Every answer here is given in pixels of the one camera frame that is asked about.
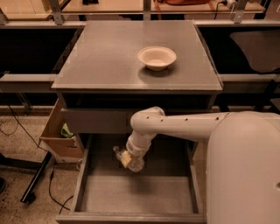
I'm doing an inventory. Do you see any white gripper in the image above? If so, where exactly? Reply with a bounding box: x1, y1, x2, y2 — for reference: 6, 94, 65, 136
121, 139, 145, 168

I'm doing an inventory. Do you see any clear plastic bottle white label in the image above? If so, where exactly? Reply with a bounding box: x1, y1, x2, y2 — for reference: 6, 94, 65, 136
113, 146, 144, 172

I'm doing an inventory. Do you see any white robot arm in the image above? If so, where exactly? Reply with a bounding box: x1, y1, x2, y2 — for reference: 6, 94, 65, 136
118, 107, 280, 224

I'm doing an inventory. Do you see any open grey middle drawer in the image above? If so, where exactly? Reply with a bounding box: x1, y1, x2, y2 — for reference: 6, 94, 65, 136
56, 134, 207, 224

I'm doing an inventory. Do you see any closed grey top drawer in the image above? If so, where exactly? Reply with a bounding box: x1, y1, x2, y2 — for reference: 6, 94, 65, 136
61, 107, 214, 135

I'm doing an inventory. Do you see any grey drawer cabinet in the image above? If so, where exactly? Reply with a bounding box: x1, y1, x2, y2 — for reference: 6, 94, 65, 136
52, 20, 224, 224

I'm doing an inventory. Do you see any cardboard box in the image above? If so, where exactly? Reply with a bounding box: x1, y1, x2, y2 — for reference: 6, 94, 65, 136
40, 101, 83, 163

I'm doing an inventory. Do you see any green cloth in box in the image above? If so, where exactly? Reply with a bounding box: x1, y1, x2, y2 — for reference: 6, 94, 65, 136
60, 123, 74, 138

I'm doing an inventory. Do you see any white paper bowl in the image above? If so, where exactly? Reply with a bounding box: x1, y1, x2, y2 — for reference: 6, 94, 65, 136
137, 46, 177, 71

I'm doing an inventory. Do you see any black table leg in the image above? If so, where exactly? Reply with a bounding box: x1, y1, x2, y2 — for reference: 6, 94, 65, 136
20, 152, 53, 204

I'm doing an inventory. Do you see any black floor cable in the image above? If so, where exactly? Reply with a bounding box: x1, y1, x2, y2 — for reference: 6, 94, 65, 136
0, 104, 74, 214

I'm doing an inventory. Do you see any grey metal frame rail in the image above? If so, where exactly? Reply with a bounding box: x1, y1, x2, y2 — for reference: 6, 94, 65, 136
0, 74, 56, 93

